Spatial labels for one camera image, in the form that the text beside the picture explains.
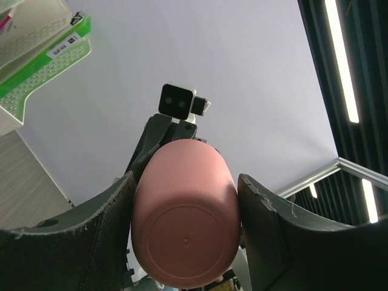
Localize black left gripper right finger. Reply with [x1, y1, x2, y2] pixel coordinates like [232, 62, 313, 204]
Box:
[238, 174, 387, 290]

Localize pink plastic cup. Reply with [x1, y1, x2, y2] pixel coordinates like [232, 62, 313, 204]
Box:
[131, 139, 240, 289]

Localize bright green folder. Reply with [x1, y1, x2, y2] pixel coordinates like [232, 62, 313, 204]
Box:
[1, 11, 92, 133]

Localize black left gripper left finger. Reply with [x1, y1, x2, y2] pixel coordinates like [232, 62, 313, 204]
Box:
[1, 172, 134, 290]

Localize ceiling light strips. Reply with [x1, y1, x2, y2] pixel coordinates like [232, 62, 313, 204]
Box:
[323, 1, 378, 223]

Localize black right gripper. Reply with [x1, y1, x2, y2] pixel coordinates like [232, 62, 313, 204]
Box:
[125, 113, 209, 182]

